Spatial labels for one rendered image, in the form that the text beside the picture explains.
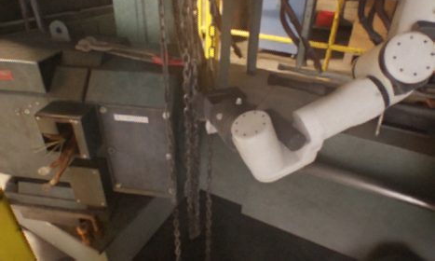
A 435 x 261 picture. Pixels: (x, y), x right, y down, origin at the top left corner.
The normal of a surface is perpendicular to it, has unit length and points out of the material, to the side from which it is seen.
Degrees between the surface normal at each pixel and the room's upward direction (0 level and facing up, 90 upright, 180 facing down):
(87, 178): 90
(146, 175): 90
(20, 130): 90
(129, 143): 90
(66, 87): 45
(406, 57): 58
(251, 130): 26
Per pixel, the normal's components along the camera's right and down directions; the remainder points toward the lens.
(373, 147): -0.45, 0.45
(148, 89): -0.07, -0.25
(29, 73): -0.13, 0.51
